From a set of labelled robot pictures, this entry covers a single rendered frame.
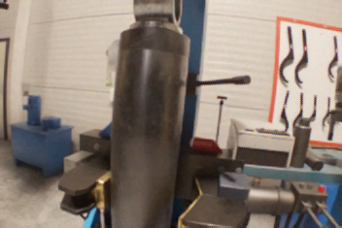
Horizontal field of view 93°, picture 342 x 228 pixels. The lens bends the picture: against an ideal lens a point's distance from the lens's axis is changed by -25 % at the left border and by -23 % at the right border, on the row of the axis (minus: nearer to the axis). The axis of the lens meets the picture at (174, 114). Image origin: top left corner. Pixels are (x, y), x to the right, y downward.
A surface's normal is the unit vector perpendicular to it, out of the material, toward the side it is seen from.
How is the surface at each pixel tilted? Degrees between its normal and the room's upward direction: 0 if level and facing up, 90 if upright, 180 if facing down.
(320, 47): 90
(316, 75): 90
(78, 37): 90
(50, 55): 90
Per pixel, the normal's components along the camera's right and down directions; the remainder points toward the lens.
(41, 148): -0.21, 0.11
